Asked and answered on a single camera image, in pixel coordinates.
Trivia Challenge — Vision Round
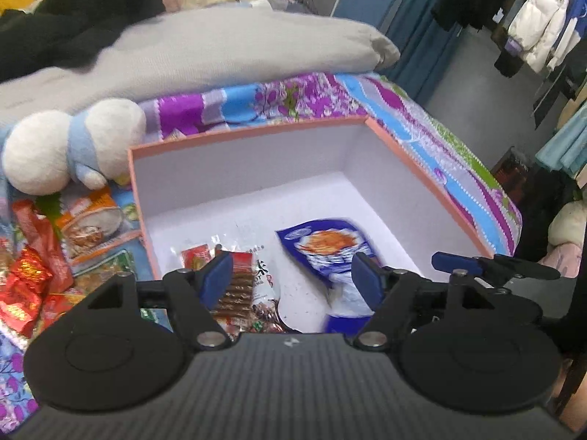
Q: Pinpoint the blue curtain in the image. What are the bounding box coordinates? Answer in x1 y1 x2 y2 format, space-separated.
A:
383 0 465 107

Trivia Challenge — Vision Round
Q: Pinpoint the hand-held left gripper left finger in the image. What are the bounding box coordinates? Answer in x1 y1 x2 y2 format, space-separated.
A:
69 250 234 350

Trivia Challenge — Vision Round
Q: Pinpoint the long orange red snack packet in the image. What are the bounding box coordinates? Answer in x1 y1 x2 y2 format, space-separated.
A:
11 199 75 295

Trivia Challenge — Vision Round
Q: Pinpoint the blue white snack packet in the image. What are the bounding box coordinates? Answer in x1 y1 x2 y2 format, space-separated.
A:
275 217 382 333

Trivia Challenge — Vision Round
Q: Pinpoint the grey pillow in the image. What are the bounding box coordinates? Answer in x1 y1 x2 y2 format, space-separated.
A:
0 7 401 124

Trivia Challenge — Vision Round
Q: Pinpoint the red foil snack packet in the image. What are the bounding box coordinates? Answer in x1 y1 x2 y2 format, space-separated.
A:
0 246 54 338

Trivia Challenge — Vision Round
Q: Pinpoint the black clothes pile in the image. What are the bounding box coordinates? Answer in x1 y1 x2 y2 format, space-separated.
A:
0 0 167 83

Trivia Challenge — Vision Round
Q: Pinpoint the beige cushion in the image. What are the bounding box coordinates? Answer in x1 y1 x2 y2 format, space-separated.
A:
547 199 587 249

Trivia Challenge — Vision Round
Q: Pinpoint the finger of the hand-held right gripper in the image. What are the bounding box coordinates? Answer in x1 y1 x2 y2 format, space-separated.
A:
431 252 561 282

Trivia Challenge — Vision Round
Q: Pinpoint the white puffer jacket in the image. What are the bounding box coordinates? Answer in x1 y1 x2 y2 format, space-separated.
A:
506 0 575 75

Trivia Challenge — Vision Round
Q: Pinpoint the orange white snack packet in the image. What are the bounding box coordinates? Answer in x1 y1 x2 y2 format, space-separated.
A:
55 191 141 263

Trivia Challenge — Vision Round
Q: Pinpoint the white brown snack packet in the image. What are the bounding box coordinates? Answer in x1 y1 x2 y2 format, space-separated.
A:
171 236 295 336

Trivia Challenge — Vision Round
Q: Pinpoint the floral striped bedsheet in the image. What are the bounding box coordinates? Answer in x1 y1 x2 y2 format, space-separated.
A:
0 71 524 422

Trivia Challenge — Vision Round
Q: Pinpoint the pink cardboard box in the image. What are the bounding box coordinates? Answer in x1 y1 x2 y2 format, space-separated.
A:
127 117 496 333

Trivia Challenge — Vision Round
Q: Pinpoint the white blue plush toy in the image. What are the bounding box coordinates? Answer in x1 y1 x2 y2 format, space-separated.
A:
2 98 147 196

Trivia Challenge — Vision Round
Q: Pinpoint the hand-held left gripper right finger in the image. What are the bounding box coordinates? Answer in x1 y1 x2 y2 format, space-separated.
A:
351 252 543 350

